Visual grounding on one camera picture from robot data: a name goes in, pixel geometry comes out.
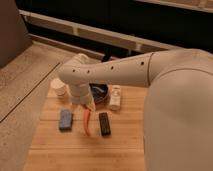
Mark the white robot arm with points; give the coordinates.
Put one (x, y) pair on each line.
(178, 108)

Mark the white plastic bottle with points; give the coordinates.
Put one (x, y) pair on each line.
(115, 98)

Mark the blue sponge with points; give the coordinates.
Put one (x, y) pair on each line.
(65, 121)

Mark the white paper cup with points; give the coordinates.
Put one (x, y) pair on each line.
(58, 86)

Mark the dark ceramic bowl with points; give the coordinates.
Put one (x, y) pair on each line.
(99, 92)

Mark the black object by rail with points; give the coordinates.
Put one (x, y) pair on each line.
(107, 54)

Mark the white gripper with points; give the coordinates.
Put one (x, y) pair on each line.
(81, 94)

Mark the black rectangular block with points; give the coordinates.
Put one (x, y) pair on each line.
(104, 124)

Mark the wooden cutting board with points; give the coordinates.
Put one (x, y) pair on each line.
(122, 150)

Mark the red chili pepper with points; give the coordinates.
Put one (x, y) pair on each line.
(86, 118)

